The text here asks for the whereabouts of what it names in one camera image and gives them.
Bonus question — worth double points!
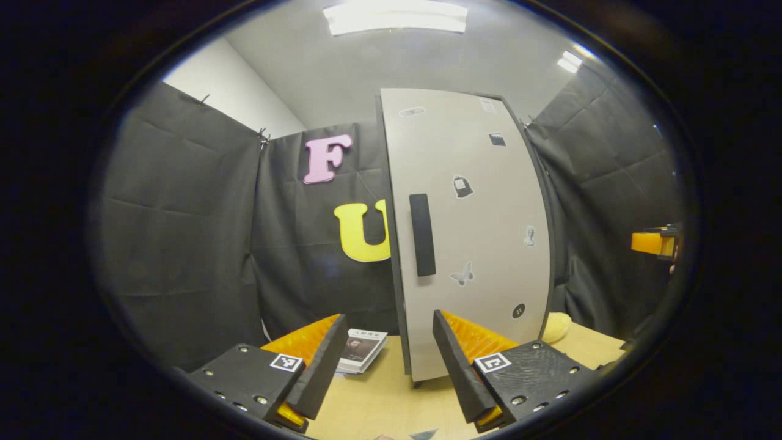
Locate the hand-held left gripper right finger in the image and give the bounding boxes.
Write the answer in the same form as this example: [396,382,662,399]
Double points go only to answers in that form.
[433,309,596,433]

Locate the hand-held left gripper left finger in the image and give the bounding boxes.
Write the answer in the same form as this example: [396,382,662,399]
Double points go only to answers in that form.
[186,313,349,435]

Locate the dark grey cabinet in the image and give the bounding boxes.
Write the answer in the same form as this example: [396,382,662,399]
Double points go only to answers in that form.
[375,87,555,390]

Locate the black cabinet door handle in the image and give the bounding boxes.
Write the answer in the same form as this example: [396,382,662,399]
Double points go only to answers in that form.
[409,193,437,277]

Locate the grey cabinet door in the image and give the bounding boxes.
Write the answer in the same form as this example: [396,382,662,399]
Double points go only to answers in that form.
[380,87,552,384]

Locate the white portrait cover book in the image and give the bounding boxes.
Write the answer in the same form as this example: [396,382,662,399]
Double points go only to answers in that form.
[336,329,389,375]

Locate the yellow round sponge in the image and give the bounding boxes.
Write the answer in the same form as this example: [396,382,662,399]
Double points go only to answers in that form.
[541,312,573,345]

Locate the black backdrop cloth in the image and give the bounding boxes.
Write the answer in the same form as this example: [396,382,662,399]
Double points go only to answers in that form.
[92,64,688,373]

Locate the small ceiling light panel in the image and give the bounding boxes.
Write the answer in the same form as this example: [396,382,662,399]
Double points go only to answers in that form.
[556,50,584,75]

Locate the large ceiling light panel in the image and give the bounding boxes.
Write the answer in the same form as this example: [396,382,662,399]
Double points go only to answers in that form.
[323,1,469,36]

